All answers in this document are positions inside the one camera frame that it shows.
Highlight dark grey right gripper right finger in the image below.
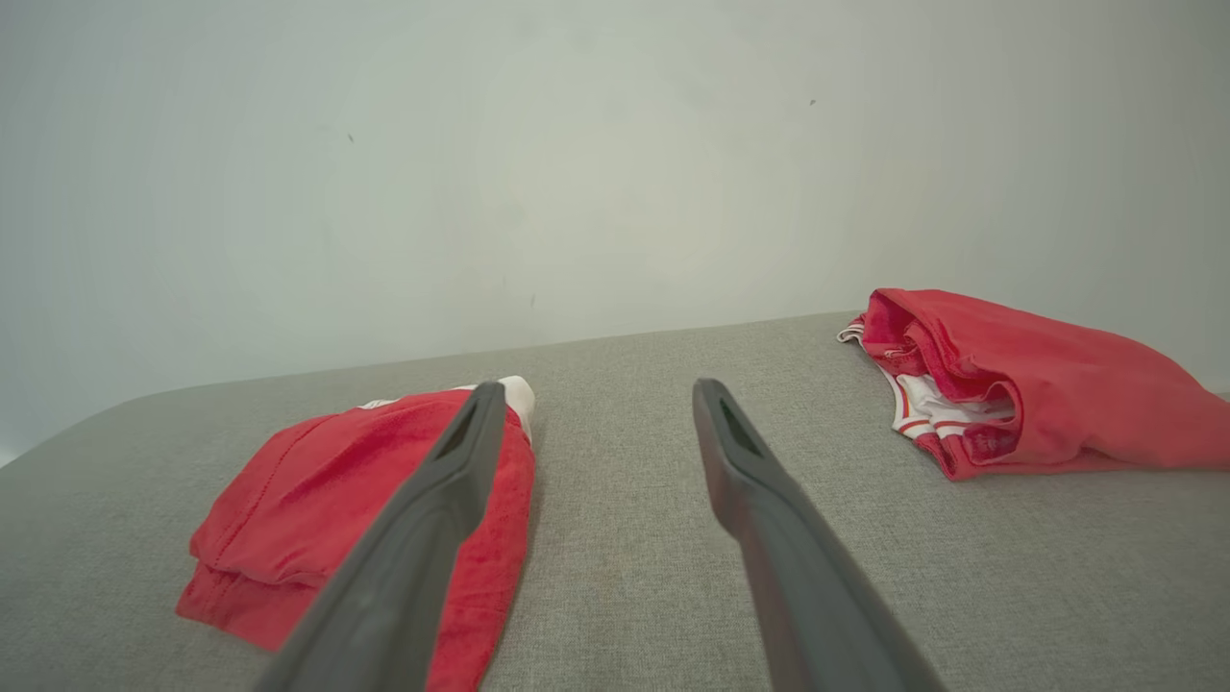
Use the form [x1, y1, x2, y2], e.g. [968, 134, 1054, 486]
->
[692, 378, 949, 692]

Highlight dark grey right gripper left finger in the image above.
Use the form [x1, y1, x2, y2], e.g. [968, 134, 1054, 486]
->
[255, 382, 508, 692]

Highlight red shorts with white stripe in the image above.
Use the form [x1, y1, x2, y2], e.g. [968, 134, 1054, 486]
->
[176, 375, 537, 692]

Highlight red Bulls 23 jersey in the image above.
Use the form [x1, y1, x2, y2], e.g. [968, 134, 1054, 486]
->
[836, 287, 1230, 482]

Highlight grey fabric sofa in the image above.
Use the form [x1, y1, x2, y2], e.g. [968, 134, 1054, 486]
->
[0, 309, 1230, 692]

